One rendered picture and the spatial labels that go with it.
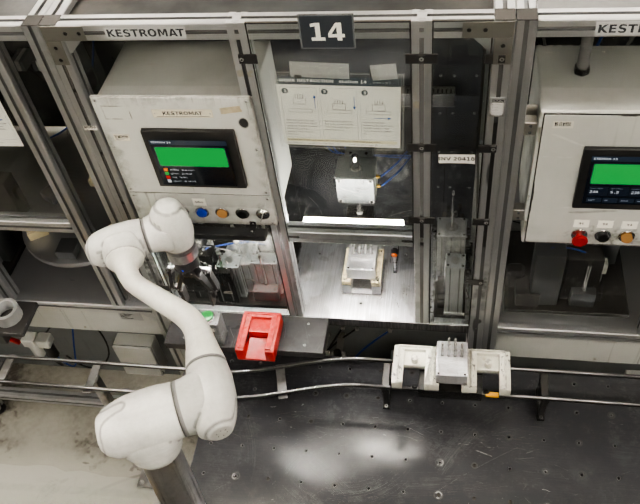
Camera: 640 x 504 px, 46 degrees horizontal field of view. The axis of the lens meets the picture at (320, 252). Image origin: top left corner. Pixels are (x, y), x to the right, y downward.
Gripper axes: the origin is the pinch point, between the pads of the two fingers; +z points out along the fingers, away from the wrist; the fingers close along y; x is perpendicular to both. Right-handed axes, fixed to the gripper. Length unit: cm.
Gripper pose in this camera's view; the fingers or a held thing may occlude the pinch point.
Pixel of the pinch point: (199, 296)
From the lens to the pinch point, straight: 236.6
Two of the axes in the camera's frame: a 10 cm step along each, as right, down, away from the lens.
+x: -1.4, 7.6, -6.3
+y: -9.9, -0.4, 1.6
